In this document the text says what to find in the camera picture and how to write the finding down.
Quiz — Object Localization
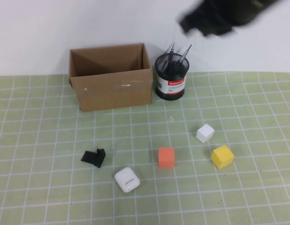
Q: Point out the orange cube block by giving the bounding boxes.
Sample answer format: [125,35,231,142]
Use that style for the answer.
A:
[158,147,176,170]

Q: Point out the white earbuds case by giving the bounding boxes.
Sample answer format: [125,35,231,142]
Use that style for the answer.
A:
[114,166,141,194]

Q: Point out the white cube block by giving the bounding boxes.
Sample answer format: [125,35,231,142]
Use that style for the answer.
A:
[196,123,215,144]

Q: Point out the brown cardboard box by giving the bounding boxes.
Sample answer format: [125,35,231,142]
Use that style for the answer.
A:
[69,42,153,113]

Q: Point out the yellow cube block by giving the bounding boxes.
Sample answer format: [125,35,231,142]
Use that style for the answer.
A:
[210,144,235,170]

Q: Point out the slim black flexible bit driver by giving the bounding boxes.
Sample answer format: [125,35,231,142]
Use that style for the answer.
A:
[167,42,176,74]

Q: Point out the black plastic bracket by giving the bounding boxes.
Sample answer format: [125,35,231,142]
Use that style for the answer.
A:
[80,148,107,170]

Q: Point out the black-handled screwdriver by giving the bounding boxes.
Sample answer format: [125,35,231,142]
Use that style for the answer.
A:
[175,44,193,76]

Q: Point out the black mesh pen holder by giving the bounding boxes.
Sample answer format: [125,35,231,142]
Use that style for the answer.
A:
[155,54,191,101]

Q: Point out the green checked tablecloth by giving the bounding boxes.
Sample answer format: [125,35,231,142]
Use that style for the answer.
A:
[0,71,290,225]

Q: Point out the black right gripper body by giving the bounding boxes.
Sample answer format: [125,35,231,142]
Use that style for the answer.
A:
[177,0,242,38]

